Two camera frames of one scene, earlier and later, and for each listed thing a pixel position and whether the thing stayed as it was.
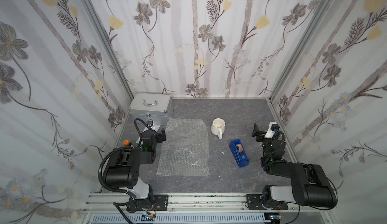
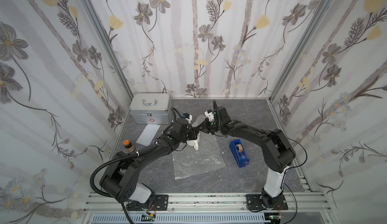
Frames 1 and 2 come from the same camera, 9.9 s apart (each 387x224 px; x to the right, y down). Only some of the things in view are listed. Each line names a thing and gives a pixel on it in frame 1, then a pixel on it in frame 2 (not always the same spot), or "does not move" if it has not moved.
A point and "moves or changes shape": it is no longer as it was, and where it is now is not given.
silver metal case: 157,107 does not move
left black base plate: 159,202 does not move
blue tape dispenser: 238,152 does not move
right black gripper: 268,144 to 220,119
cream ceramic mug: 217,127 moves or changes shape
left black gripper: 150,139 to 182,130
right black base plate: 253,202 does not move
